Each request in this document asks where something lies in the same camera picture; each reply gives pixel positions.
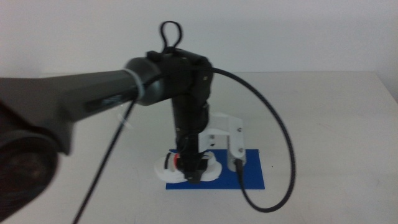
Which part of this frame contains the white zip tie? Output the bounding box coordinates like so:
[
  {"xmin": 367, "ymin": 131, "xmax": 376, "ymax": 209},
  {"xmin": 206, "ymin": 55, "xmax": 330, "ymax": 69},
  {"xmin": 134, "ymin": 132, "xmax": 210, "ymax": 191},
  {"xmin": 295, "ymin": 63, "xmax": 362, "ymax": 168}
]
[
  {"xmin": 116, "ymin": 111, "xmax": 135, "ymax": 131},
  {"xmin": 124, "ymin": 68, "xmax": 146, "ymax": 105}
]

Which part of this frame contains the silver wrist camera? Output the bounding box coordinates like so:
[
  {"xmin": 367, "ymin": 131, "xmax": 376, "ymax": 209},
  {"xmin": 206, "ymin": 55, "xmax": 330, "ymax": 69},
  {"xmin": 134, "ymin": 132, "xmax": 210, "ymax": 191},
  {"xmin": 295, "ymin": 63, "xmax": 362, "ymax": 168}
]
[{"xmin": 227, "ymin": 148, "xmax": 248, "ymax": 173}]

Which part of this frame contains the black braided cable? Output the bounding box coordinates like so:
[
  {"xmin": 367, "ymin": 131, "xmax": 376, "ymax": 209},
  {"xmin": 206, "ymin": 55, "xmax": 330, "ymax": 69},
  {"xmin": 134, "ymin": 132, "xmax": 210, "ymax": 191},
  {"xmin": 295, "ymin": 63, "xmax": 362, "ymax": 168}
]
[
  {"xmin": 212, "ymin": 67, "xmax": 297, "ymax": 213},
  {"xmin": 159, "ymin": 20, "xmax": 183, "ymax": 52},
  {"xmin": 72, "ymin": 93, "xmax": 139, "ymax": 224}
]

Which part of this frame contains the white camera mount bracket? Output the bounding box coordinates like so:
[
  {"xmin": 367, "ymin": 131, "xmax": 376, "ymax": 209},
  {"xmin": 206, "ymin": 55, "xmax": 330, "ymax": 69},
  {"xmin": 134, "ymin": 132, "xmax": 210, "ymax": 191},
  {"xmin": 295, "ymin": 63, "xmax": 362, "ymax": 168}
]
[{"xmin": 197, "ymin": 111, "xmax": 245, "ymax": 156}]

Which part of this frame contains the white sandal with coloured straps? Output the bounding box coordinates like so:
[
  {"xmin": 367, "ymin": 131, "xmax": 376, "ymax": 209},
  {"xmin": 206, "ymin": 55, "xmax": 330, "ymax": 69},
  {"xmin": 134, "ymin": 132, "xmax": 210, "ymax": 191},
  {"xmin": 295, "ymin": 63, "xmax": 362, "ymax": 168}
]
[{"xmin": 154, "ymin": 149, "xmax": 223, "ymax": 184}]

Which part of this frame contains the blue rectangular mat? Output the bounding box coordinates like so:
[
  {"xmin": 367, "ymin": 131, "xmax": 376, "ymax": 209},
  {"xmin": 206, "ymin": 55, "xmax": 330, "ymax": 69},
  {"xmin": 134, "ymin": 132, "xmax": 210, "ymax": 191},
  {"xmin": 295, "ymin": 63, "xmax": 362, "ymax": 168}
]
[{"xmin": 165, "ymin": 148, "xmax": 266, "ymax": 190}]

